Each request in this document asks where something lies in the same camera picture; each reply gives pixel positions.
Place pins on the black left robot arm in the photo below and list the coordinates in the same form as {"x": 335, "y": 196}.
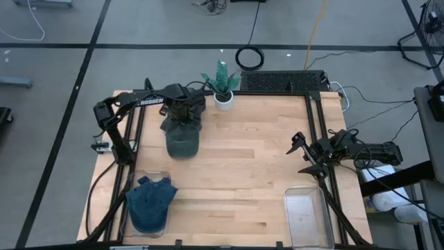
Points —
{"x": 121, "y": 146}

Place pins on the black device on cart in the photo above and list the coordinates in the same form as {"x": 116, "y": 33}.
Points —
{"x": 437, "y": 104}

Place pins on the black perforated metal box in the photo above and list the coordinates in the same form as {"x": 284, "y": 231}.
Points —
{"x": 284, "y": 81}

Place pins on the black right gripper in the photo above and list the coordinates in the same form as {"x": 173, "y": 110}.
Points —
{"x": 322, "y": 152}

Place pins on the gray floor base bar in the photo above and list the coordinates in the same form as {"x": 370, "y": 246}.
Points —
{"x": 41, "y": 2}
{"x": 15, "y": 82}

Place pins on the green snake plant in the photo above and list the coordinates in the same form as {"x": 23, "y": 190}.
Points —
{"x": 222, "y": 80}

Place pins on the blue denim cap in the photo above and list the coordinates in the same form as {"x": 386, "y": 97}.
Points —
{"x": 149, "y": 208}

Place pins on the white paper towel roll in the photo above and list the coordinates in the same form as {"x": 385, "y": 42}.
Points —
{"x": 411, "y": 214}
{"x": 392, "y": 201}

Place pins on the clear plastic bin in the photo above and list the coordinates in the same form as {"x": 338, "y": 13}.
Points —
{"x": 152, "y": 172}
{"x": 307, "y": 218}

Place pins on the black diagonal beam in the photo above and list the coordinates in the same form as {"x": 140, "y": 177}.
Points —
{"x": 399, "y": 178}

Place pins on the black aluminium table frame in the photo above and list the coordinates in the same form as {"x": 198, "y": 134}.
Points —
{"x": 315, "y": 95}

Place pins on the white cardboard box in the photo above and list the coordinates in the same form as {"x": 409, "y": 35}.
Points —
{"x": 378, "y": 172}

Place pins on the white round plant pot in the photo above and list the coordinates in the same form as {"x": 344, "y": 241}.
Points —
{"x": 223, "y": 104}

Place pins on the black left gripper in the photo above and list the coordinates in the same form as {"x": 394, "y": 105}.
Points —
{"x": 185, "y": 107}

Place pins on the black floor fan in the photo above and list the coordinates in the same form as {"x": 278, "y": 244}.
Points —
{"x": 433, "y": 17}

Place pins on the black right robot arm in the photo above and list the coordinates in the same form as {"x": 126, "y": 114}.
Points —
{"x": 381, "y": 152}

